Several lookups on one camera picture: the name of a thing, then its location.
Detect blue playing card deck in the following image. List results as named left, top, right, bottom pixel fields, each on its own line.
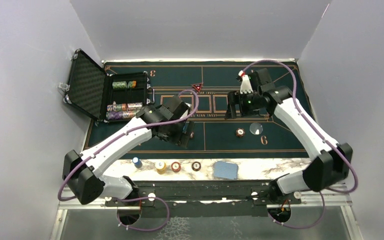
left=213, top=161, right=239, bottom=180

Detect green chips in case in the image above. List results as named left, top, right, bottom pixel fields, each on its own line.
left=112, top=80, right=137, bottom=90

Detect black mounting rail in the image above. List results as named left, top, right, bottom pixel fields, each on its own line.
left=105, top=180, right=302, bottom=218

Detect red poker chip stack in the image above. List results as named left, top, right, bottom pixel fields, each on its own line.
left=170, top=161, right=182, bottom=173

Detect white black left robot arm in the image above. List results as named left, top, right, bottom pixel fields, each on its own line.
left=57, top=95, right=199, bottom=206

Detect green poker table mat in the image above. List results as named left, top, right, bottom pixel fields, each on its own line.
left=104, top=61, right=307, bottom=159

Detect mixed chips row in case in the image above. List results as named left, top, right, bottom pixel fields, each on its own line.
left=106, top=102, right=144, bottom=112

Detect blue poker chip stack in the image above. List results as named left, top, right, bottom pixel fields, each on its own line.
left=132, top=157, right=143, bottom=169

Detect purple chips row in case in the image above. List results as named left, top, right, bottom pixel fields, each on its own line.
left=106, top=110, right=139, bottom=121

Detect red triangular dealer button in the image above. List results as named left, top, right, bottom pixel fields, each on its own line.
left=191, top=82, right=203, bottom=93

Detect brown poker chip stack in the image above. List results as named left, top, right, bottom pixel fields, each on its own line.
left=191, top=161, right=202, bottom=172

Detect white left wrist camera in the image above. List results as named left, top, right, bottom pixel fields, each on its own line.
left=180, top=103, right=194, bottom=119

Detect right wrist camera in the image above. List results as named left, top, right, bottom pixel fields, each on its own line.
left=236, top=67, right=272, bottom=95

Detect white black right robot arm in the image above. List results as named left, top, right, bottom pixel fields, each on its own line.
left=225, top=86, right=359, bottom=204

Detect white round button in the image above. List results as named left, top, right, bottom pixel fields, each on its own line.
left=249, top=122, right=263, bottom=135

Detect black poker chip case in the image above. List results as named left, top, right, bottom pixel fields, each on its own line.
left=58, top=48, right=155, bottom=123

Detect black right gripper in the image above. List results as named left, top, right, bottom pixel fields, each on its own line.
left=224, top=89, right=261, bottom=120

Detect yellow poker chip stack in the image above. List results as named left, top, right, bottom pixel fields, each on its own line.
left=155, top=160, right=167, bottom=175

